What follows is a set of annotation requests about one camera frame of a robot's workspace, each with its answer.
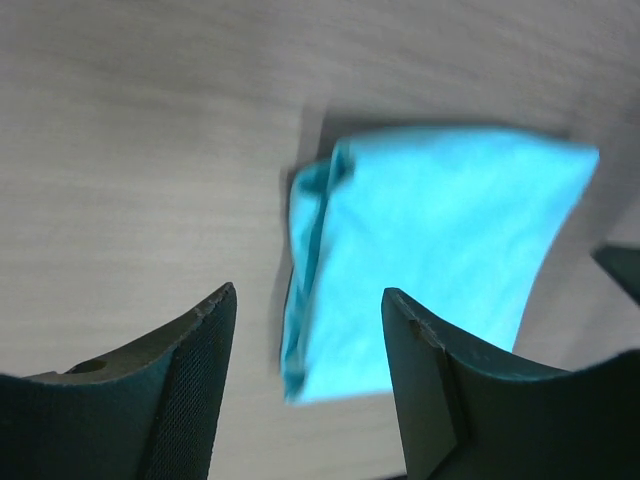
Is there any turquoise t shirt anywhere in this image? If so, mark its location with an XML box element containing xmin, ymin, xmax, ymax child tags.
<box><xmin>280</xmin><ymin>126</ymin><xmax>599</xmax><ymax>404</ymax></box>

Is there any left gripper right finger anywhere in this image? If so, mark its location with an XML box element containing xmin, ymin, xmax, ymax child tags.
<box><xmin>382</xmin><ymin>288</ymin><xmax>639</xmax><ymax>479</ymax></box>

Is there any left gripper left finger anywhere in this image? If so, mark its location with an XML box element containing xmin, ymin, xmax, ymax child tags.
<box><xmin>1</xmin><ymin>282</ymin><xmax>236</xmax><ymax>479</ymax></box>

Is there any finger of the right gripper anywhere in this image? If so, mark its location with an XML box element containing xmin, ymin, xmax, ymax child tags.
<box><xmin>592</xmin><ymin>243</ymin><xmax>640</xmax><ymax>305</ymax></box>

